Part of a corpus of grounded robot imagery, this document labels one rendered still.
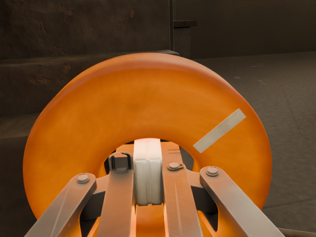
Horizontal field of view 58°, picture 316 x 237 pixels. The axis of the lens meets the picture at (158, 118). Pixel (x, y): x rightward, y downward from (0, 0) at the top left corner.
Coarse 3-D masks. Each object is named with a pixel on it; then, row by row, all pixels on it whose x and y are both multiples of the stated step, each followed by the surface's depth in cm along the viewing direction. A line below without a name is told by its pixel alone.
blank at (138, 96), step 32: (96, 64) 17; (128, 64) 15; (160, 64) 15; (192, 64) 16; (64, 96) 15; (96, 96) 15; (128, 96) 15; (160, 96) 15; (192, 96) 15; (224, 96) 16; (32, 128) 16; (64, 128) 16; (96, 128) 16; (128, 128) 16; (160, 128) 16; (192, 128) 16; (224, 128) 16; (256, 128) 16; (32, 160) 16; (64, 160) 17; (96, 160) 17; (224, 160) 17; (256, 160) 17; (32, 192) 17; (256, 192) 18; (160, 224) 19
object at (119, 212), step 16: (112, 160) 14; (128, 160) 14; (112, 176) 14; (128, 176) 14; (112, 192) 13; (128, 192) 13; (112, 208) 12; (128, 208) 12; (112, 224) 11; (128, 224) 11
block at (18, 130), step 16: (0, 128) 36; (16, 128) 36; (0, 144) 34; (16, 144) 34; (0, 160) 34; (16, 160) 35; (0, 176) 35; (16, 176) 35; (0, 192) 36; (16, 192) 36; (0, 208) 36; (16, 208) 37; (0, 224) 37; (16, 224) 37; (32, 224) 38
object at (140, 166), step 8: (136, 144) 16; (144, 144) 16; (136, 152) 15; (144, 152) 15; (136, 160) 15; (144, 160) 15; (136, 168) 15; (144, 168) 15; (136, 176) 15; (144, 176) 15; (136, 184) 15; (144, 184) 15; (136, 192) 15; (144, 192) 15; (136, 200) 16; (144, 200) 15
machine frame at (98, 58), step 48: (0, 0) 43; (48, 0) 44; (96, 0) 46; (144, 0) 47; (0, 48) 45; (48, 48) 46; (96, 48) 48; (144, 48) 50; (0, 96) 42; (48, 96) 43
